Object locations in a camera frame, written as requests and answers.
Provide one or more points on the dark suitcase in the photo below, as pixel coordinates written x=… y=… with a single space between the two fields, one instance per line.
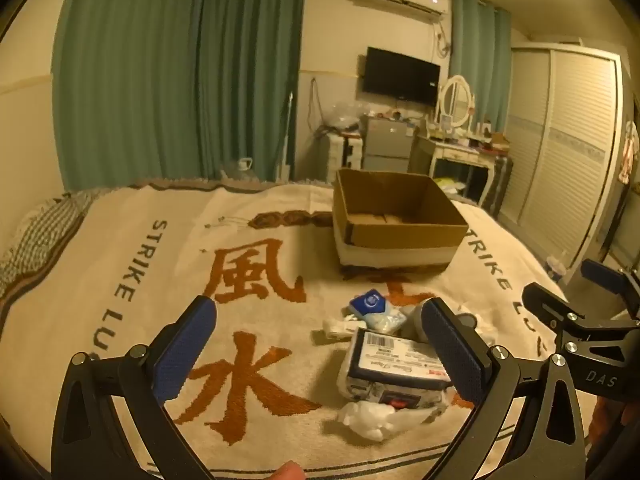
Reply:
x=501 y=185

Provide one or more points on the plastic-wrapped labelled package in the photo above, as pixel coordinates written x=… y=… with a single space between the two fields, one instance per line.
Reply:
x=385 y=360

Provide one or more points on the wide green curtain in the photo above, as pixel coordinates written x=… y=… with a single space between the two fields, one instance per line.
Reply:
x=150 y=70

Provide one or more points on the clear plastic bag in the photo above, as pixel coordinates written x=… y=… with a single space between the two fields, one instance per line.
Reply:
x=342 y=117

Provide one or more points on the small white packet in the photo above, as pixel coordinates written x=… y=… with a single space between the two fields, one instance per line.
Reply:
x=332 y=329

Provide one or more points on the person's left hand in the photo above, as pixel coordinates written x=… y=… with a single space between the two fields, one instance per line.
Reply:
x=287 y=472

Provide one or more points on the white louvred wardrobe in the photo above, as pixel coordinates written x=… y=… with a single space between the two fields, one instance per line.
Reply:
x=570 y=150

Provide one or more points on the cardboard box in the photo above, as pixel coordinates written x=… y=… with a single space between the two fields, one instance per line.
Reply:
x=390 y=237

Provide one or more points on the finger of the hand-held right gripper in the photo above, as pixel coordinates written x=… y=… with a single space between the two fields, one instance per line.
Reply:
x=607 y=275
x=550 y=305

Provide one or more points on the narrow green curtain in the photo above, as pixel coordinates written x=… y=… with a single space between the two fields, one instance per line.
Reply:
x=477 y=60

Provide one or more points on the small grey fridge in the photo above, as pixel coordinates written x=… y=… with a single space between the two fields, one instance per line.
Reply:
x=387 y=142

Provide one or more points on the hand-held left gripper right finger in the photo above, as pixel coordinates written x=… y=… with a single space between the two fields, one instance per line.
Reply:
x=452 y=351

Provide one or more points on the checked bedsheet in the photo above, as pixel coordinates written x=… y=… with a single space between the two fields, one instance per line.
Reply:
x=35 y=240

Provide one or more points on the printed blanket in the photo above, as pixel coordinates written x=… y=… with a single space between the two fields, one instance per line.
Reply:
x=125 y=285

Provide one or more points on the white suitcase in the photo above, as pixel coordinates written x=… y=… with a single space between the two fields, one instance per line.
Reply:
x=340 y=157

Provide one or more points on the hanging clothes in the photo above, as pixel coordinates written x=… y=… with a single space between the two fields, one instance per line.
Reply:
x=631 y=152

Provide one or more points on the white dressing table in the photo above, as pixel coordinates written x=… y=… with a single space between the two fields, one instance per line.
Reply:
x=450 y=152

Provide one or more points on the black wall television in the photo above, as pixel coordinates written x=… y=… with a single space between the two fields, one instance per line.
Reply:
x=400 y=77

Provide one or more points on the waste basket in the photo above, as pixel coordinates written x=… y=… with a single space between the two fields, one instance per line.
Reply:
x=450 y=186

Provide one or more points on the blue tissue packet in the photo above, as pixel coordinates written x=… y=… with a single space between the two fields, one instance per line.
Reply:
x=370 y=305

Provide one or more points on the oval white mirror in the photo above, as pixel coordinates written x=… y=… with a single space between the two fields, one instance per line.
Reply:
x=455 y=97

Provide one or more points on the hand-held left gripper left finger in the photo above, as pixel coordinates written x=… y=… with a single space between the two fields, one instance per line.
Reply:
x=185 y=346

